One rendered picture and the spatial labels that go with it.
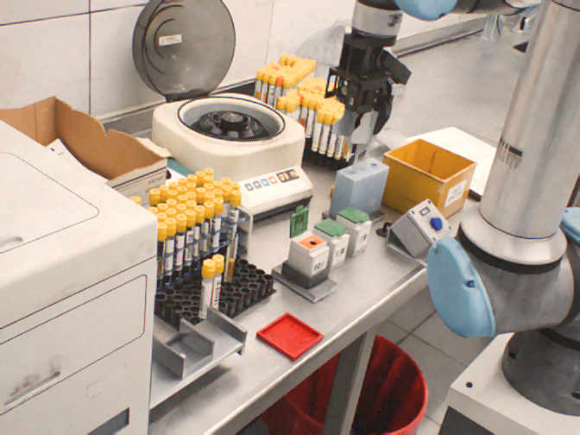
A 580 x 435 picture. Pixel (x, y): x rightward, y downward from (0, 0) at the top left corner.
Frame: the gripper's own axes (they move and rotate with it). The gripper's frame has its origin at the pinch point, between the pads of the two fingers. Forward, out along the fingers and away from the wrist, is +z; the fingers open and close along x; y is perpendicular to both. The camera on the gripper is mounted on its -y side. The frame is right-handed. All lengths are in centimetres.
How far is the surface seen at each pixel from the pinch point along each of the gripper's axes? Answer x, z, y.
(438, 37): -59, 13, -119
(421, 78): -40, 15, -82
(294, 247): 7.5, 8.3, 21.7
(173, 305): 4.0, 12.6, 41.2
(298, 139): -12.8, 4.0, 0.7
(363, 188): 2.1, 7.6, -1.3
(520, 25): -53, 12, -166
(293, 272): 8.3, 12.3, 22.1
